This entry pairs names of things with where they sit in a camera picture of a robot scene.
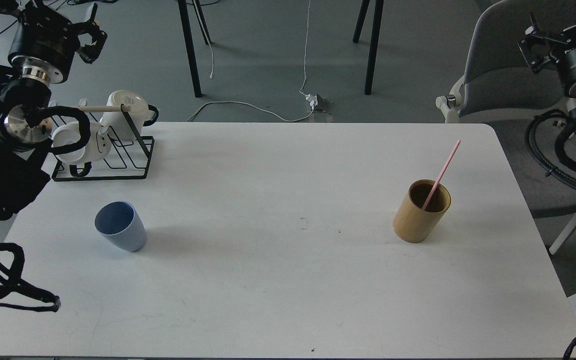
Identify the bamboo cylindrical holder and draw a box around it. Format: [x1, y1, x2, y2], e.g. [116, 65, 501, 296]
[392, 179, 451, 244]

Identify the white mug upper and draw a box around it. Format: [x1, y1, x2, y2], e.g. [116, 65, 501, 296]
[99, 90, 160, 142]

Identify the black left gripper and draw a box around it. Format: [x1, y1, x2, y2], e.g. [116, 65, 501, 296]
[0, 0, 108, 71]

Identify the white mug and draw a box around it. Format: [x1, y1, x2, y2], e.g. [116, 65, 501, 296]
[50, 123, 111, 178]
[99, 90, 160, 142]

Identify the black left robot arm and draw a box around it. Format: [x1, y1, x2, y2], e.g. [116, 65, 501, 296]
[0, 0, 107, 312]

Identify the black table leg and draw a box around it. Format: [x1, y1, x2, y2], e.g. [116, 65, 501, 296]
[352, 0, 385, 96]
[176, 0, 211, 98]

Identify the white mug lower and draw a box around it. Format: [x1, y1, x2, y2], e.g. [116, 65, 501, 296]
[50, 123, 111, 178]

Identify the white power cable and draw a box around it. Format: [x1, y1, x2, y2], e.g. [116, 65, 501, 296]
[186, 0, 319, 123]

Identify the black table leg left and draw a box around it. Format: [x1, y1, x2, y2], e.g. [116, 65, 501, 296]
[176, 0, 211, 98]

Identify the black wire mug rack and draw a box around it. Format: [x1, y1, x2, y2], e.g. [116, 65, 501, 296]
[51, 101, 155, 182]

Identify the grey office chair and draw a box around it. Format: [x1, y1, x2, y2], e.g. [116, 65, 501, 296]
[435, 0, 576, 255]

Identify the white power plug adapter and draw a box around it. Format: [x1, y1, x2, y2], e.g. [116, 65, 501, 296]
[304, 93, 330, 113]

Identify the blue plastic cup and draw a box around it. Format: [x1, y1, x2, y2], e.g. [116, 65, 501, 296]
[94, 201, 147, 252]

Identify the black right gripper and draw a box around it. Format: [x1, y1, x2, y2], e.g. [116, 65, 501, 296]
[518, 14, 576, 98]

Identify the black table leg right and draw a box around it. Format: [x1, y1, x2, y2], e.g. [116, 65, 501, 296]
[352, 0, 385, 96]

